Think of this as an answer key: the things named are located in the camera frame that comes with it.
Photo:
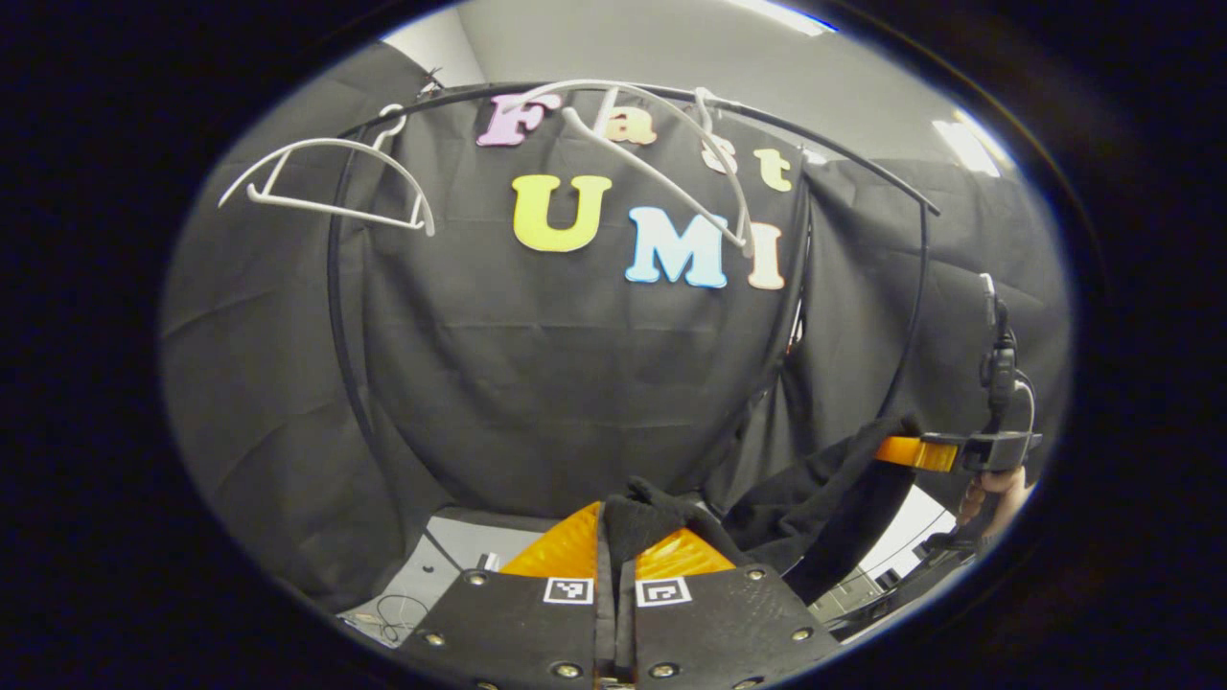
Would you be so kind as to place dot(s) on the black knit garment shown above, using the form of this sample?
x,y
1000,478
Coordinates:
x,y
824,498

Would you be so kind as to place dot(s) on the black metal clothes rack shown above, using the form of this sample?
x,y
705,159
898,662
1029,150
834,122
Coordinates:
x,y
332,259

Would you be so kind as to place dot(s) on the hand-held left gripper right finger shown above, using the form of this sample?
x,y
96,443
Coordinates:
x,y
729,632

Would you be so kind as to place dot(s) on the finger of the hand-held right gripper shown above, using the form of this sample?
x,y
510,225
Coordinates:
x,y
911,453

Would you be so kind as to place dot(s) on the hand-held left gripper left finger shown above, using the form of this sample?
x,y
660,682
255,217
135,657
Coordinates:
x,y
508,632

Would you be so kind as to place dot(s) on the small ceiling light panel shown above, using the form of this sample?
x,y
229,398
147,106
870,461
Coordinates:
x,y
978,144

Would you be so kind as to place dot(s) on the long ceiling light panel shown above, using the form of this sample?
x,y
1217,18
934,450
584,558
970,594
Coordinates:
x,y
786,14

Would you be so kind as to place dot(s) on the white plastic hanger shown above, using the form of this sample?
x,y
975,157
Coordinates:
x,y
652,177
335,211

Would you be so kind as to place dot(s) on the black backdrop cloth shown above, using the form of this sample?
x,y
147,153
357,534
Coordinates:
x,y
537,383

